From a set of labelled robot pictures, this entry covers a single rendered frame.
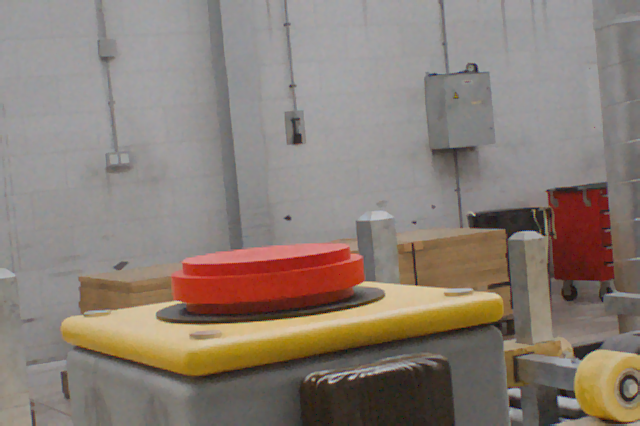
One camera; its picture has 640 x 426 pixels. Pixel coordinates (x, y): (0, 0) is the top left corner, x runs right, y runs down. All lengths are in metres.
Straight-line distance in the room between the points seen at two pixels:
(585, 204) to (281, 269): 8.69
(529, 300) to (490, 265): 5.98
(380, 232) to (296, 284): 1.30
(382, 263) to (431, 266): 5.87
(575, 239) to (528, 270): 7.35
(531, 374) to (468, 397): 1.40
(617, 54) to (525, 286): 3.08
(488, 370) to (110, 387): 0.08
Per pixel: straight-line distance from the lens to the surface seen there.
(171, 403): 0.23
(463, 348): 0.25
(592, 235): 8.93
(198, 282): 0.26
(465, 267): 7.56
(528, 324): 1.70
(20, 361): 1.38
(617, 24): 4.73
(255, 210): 8.05
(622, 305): 2.18
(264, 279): 0.25
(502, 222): 8.33
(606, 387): 1.52
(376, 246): 1.55
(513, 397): 2.19
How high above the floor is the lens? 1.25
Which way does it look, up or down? 3 degrees down
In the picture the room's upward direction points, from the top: 5 degrees counter-clockwise
